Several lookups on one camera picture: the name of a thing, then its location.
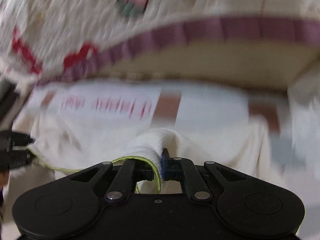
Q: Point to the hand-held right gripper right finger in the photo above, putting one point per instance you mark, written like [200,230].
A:
[165,165]

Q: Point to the beige bed base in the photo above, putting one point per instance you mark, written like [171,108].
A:
[212,62]

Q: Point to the round checked dog-print mat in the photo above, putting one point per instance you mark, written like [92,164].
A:
[212,102]

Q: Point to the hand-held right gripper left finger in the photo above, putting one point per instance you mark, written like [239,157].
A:
[125,177]

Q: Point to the white bear-print quilt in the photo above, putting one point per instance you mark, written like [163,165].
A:
[75,17]

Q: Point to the cream white knit garment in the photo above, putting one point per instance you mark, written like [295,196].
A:
[100,150]

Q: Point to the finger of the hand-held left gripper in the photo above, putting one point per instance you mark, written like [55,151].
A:
[15,160]
[15,140]

